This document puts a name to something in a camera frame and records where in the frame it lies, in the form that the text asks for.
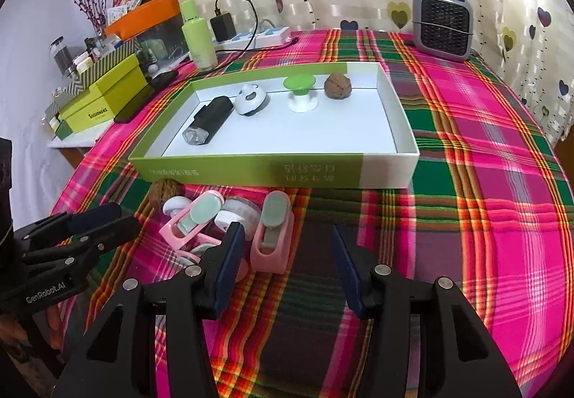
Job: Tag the black smartphone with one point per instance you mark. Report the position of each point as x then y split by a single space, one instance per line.
154 86

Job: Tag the white round ribbed cap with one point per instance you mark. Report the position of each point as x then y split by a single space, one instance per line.
241 210

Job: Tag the orange-lidded clear storage bin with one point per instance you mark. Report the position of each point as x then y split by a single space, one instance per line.
156 25

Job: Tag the light green lotion bottle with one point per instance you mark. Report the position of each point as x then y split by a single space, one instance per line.
198 37

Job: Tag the black power adapter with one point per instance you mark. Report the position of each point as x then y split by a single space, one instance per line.
223 27

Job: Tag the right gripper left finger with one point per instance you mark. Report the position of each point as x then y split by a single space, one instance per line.
118 354

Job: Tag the left hand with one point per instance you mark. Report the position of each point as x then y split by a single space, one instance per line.
14 335

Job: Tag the grey mini space heater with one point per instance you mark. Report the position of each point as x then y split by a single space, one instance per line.
444 28

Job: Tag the lime green shoe box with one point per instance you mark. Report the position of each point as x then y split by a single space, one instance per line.
102 100

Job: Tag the green white cardboard tray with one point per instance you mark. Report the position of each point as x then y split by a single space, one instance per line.
363 141

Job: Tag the dark glass jar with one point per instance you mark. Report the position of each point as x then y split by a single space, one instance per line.
62 56

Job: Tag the black bike light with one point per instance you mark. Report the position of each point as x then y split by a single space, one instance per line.
208 121

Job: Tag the white panda-face gadget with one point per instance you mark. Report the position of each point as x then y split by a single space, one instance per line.
250 99

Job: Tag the pink silicone clip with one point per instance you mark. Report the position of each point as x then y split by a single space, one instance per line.
201 247
189 222
272 241

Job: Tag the white blue power strip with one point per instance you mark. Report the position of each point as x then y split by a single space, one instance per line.
271 37

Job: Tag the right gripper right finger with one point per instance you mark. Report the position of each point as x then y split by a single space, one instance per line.
458 356

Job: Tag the green-top white suction holder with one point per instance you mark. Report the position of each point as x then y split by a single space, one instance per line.
301 99

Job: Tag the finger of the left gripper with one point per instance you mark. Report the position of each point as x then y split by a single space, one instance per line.
61 226
42 254

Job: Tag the pink green plaid tablecloth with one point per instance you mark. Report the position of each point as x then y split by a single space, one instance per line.
489 206

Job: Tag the brown walnut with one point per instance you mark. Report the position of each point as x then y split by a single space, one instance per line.
162 190
337 86

